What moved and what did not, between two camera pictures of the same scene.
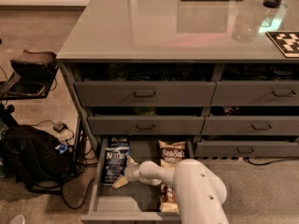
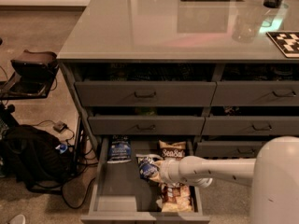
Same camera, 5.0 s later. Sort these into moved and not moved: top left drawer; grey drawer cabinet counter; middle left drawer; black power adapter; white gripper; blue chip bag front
Moved: blue chip bag front; white gripper
Not moved: black power adapter; top left drawer; grey drawer cabinet counter; middle left drawer
